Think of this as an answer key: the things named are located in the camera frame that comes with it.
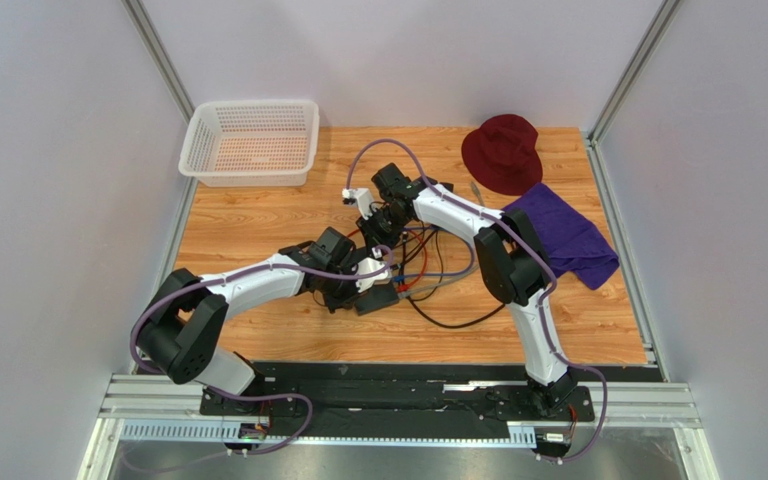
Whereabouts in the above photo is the black network switch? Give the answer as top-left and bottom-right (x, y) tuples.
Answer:
(323, 282), (400, 316)

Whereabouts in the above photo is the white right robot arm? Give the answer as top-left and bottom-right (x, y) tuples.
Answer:
(343, 163), (576, 417)

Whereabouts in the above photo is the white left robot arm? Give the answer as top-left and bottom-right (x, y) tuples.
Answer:
(130, 228), (362, 395)

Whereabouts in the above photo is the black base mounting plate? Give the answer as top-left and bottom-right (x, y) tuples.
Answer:
(200, 361), (599, 440)

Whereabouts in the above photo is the dark red bucket hat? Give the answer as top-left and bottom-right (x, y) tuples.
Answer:
(461, 114), (543, 196)

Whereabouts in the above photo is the white plastic basket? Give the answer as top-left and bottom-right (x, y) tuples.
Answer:
(178, 100), (320, 187)

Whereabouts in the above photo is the purple cloth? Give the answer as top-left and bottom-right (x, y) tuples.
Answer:
(503, 183), (620, 290)

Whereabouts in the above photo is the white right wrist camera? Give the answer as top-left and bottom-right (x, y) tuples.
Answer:
(341, 188), (375, 220)

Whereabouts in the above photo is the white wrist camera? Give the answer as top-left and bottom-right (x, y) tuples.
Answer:
(355, 246), (393, 293)
(341, 188), (375, 220)

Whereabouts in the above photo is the black ethernet cable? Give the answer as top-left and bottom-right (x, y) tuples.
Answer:
(387, 222), (445, 302)

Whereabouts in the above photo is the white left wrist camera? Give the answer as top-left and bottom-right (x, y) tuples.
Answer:
(355, 246), (393, 293)

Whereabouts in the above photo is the blue ethernet cable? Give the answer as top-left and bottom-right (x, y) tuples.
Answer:
(393, 224), (477, 280)

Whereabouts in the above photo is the red ethernet cable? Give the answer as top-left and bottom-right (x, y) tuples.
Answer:
(347, 226), (429, 291)

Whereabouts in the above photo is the grey ethernet cable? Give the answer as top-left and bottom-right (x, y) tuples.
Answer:
(397, 179), (486, 297)

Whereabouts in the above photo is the black mains power cord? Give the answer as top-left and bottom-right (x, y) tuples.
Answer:
(403, 226), (506, 330)

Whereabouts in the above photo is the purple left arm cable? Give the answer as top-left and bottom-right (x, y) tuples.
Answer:
(129, 244), (397, 458)

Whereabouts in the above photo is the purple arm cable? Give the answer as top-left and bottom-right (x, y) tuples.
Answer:
(345, 138), (609, 464)
(129, 244), (397, 458)

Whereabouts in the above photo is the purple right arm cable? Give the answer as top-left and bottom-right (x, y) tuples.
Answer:
(345, 138), (609, 464)

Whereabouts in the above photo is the aluminium frame rail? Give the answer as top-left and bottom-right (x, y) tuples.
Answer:
(81, 375), (718, 479)

